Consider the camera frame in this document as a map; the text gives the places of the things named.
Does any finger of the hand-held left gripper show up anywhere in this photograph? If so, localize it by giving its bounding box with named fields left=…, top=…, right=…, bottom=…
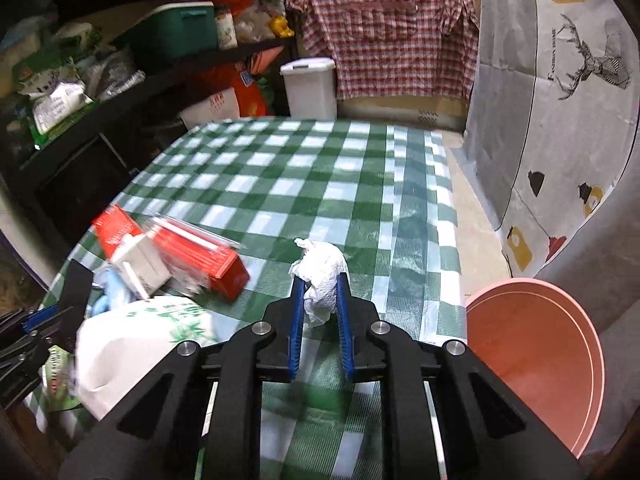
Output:
left=20, top=259, right=95, bottom=333
left=0, top=332, right=51, bottom=408

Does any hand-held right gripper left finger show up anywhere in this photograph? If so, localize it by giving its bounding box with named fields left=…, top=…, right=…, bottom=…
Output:
left=60, top=275, right=308, bottom=480

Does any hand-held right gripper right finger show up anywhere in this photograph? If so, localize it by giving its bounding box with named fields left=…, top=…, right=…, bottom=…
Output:
left=336, top=272, right=586, bottom=480

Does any white paper tissue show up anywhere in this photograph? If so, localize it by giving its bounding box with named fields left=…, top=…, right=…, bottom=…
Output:
left=289, top=237, right=351, bottom=326

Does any white and red milk carton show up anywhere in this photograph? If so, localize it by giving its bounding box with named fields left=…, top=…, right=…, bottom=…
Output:
left=92, top=204, right=172, bottom=298

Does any pink plastic basin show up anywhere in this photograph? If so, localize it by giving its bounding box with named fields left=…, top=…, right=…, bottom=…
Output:
left=465, top=280, right=606, bottom=461

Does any light blue cloth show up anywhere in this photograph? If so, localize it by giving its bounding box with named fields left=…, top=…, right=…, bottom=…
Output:
left=90, top=267, right=132, bottom=317

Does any green printed packet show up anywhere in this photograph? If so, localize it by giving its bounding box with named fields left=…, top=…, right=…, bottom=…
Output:
left=42, top=347, right=83, bottom=411

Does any black box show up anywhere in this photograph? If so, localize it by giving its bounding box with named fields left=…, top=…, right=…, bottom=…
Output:
left=35, top=132, right=131, bottom=231

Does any red box with clear wrap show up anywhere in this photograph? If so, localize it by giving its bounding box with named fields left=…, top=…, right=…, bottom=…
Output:
left=150, top=215, right=251, bottom=302

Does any green checked tablecloth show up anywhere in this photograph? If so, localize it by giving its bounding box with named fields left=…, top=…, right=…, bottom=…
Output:
left=22, top=117, right=468, bottom=480

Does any green and white package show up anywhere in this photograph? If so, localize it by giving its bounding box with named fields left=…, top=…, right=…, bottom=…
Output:
left=17, top=67, right=96, bottom=136

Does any white sack with red print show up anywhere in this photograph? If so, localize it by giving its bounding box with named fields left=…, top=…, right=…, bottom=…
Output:
left=181, top=87, right=241, bottom=128

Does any white lidded bin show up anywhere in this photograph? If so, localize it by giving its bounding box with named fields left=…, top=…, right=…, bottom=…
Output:
left=280, top=57, right=338, bottom=120

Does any orange bag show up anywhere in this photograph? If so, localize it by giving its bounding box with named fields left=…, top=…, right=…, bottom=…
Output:
left=232, top=62, right=273, bottom=118

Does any green storage box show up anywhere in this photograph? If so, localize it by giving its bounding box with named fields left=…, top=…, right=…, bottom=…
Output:
left=125, top=2, right=218, bottom=61

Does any black storage shelf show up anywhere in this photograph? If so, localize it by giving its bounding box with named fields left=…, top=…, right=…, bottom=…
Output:
left=0, top=0, right=301, bottom=241

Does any red plaid shirt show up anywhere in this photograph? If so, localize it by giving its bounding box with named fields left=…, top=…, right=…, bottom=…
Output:
left=285, top=0, right=481, bottom=101

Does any jar with label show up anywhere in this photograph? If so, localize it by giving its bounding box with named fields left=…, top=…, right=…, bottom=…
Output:
left=214, top=2, right=238, bottom=51

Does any clear plastic bag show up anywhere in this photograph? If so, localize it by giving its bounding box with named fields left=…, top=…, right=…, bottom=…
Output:
left=235, top=0, right=286, bottom=43

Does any printed wall sheet with deer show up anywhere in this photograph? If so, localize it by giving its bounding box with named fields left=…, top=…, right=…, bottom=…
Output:
left=465, top=0, right=640, bottom=281

